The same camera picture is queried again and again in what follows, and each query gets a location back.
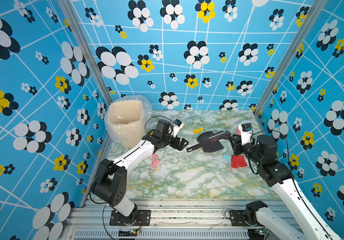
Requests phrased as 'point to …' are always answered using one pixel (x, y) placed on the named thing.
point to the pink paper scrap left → (155, 162)
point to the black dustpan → (206, 145)
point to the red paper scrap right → (238, 161)
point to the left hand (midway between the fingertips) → (183, 138)
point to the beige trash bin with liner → (126, 119)
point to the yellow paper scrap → (197, 131)
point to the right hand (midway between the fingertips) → (233, 136)
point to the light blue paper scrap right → (227, 157)
